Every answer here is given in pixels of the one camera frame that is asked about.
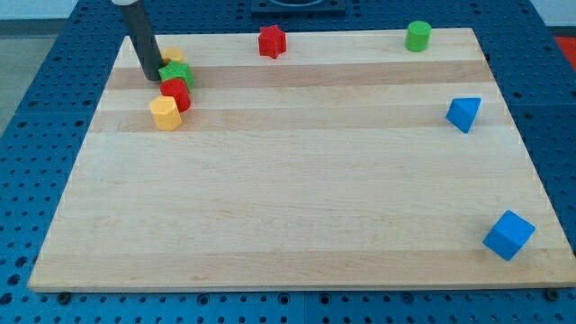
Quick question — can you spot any red cylinder block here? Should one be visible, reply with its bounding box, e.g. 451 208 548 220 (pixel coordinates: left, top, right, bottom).
160 78 192 113

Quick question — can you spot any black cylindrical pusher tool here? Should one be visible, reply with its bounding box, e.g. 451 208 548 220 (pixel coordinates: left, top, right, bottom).
112 0 164 81

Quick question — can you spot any wooden board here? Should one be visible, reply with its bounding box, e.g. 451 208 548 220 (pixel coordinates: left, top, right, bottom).
29 28 575 293

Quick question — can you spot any yellow hexagon block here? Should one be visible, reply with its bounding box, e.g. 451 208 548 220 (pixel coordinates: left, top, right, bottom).
149 95 182 131

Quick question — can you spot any blue cube block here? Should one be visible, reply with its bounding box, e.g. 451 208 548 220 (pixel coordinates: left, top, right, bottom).
482 210 536 261

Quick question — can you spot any green cylinder block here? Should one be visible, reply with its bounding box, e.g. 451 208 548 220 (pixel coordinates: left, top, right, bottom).
405 21 432 52

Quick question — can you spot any red star block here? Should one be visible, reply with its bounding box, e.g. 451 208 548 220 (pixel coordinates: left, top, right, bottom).
258 24 287 59

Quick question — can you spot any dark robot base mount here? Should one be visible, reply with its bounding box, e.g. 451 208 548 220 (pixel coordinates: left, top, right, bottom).
248 0 347 16

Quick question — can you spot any yellow heart block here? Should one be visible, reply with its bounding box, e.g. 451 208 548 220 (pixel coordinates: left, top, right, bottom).
160 47 185 65

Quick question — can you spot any blue triangle block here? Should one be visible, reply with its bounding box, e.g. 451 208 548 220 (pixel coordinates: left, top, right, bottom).
445 97 482 133

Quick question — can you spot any green star block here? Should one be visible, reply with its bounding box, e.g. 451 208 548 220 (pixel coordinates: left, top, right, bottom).
158 61 194 90

